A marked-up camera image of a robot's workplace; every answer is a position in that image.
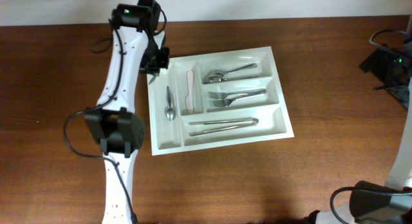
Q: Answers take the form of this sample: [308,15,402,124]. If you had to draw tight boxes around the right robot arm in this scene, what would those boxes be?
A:
[304,26,411,224]

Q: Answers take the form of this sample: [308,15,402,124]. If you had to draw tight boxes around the pink plastic knife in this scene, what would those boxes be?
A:
[185,70,194,115]

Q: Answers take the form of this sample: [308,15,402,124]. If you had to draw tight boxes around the right black cable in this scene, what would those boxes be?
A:
[328,28,412,224]

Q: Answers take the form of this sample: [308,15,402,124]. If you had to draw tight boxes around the small teaspoon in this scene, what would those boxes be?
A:
[165,86,176,122]
[148,75,157,85]

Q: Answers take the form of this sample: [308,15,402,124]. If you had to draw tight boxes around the metal kitchen tongs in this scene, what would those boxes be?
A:
[189,117,259,136]

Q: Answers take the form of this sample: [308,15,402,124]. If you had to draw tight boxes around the left black cable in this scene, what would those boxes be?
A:
[62,5,168,224]

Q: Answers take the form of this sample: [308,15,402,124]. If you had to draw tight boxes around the metal fork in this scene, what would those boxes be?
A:
[209,89,267,107]
[207,91,251,100]

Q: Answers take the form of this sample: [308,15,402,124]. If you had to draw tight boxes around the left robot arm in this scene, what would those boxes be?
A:
[84,0,170,223]

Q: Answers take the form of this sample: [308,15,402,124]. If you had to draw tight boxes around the white plastic cutlery tray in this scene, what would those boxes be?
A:
[147,46,294,156]

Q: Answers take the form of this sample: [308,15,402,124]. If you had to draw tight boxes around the large metal spoon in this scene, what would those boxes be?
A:
[203,75,256,84]
[207,63,258,76]

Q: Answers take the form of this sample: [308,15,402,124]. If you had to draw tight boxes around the black cable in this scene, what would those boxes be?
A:
[328,28,412,224]
[62,5,168,224]

